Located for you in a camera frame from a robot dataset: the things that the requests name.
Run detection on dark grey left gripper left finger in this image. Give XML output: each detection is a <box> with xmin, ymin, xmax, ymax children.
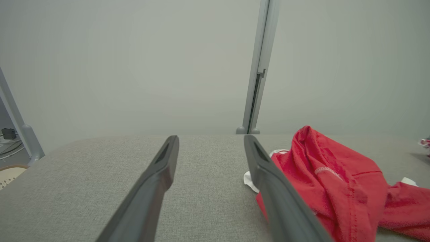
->
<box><xmin>96</xmin><ymin>135</ymin><xmax>180</xmax><ymax>242</ymax></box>

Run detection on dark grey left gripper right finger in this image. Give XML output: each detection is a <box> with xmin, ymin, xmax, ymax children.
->
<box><xmin>244</xmin><ymin>135</ymin><xmax>333</xmax><ymax>242</ymax></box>

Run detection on red garment with white yoke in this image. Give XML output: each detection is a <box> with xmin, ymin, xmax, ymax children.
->
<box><xmin>244</xmin><ymin>126</ymin><xmax>430</xmax><ymax>242</ymax></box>

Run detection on red shorts with white stripe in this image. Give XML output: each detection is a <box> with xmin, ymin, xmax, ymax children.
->
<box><xmin>418</xmin><ymin>137</ymin><xmax>430</xmax><ymax>158</ymax></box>

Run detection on cream perforated laundry basket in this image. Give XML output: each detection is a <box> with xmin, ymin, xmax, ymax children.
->
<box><xmin>0</xmin><ymin>164</ymin><xmax>30</xmax><ymax>191</ymax></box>

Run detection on grey metal frame leg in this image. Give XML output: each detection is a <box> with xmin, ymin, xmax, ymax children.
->
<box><xmin>0</xmin><ymin>67</ymin><xmax>45</xmax><ymax>166</ymax></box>

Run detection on power strip with cables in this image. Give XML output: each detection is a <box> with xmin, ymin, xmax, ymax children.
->
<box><xmin>0</xmin><ymin>133</ymin><xmax>25</xmax><ymax>161</ymax></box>

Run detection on grey partition post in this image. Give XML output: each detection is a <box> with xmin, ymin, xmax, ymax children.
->
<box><xmin>249</xmin><ymin>0</ymin><xmax>280</xmax><ymax>135</ymax></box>
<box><xmin>236</xmin><ymin>0</ymin><xmax>271</xmax><ymax>135</ymax></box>

